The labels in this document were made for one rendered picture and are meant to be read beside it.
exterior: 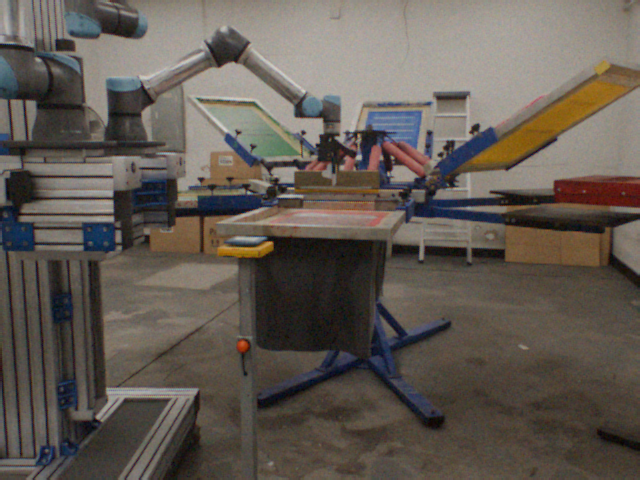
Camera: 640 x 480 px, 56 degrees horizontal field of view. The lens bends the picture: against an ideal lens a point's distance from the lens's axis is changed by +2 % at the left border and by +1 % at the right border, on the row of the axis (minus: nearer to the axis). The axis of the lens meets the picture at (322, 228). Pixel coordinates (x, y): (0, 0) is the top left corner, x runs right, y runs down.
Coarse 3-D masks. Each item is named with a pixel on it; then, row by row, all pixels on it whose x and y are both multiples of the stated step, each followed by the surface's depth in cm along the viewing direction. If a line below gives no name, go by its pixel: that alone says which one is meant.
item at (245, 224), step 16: (272, 208) 243; (304, 208) 267; (320, 208) 265; (336, 208) 264; (352, 208) 262; (368, 208) 260; (224, 224) 196; (240, 224) 195; (256, 224) 194; (272, 224) 193; (288, 224) 193; (304, 224) 192; (320, 224) 192; (384, 224) 193; (400, 224) 213; (384, 240) 185
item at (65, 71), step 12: (48, 60) 160; (60, 60) 161; (72, 60) 163; (48, 72) 157; (60, 72) 161; (72, 72) 163; (60, 84) 161; (72, 84) 164; (48, 96) 160; (60, 96) 162; (72, 96) 164
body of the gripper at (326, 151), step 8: (320, 136) 241; (328, 136) 240; (336, 136) 244; (320, 144) 243; (328, 144) 241; (320, 152) 240; (328, 152) 239; (336, 152) 239; (320, 160) 240; (328, 160) 240; (336, 160) 239
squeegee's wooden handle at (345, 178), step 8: (296, 176) 246; (304, 176) 245; (312, 176) 244; (320, 176) 243; (336, 176) 242; (344, 176) 241; (352, 176) 240; (360, 176) 240; (368, 176) 239; (376, 176) 238; (296, 184) 246; (304, 184) 245; (312, 184) 245; (320, 184) 244; (328, 184) 243; (336, 184) 242; (344, 184) 242; (352, 184) 241; (360, 184) 240; (368, 184) 239; (376, 184) 239
